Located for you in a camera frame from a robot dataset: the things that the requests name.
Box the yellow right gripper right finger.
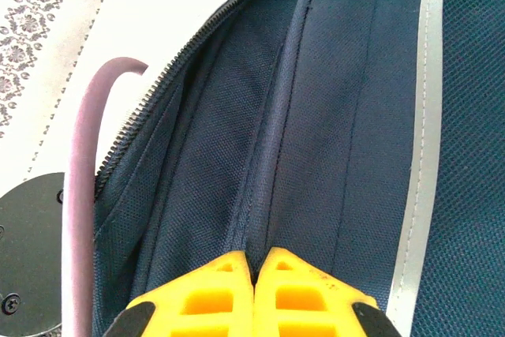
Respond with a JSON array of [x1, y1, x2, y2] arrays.
[[256, 248, 402, 337]]

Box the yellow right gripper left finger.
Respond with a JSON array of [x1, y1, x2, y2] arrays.
[[112, 250, 256, 337]]

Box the navy blue backpack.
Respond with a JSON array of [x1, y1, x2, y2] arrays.
[[92, 0, 505, 337]]

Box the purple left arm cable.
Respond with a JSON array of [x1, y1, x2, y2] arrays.
[[62, 56, 150, 337]]

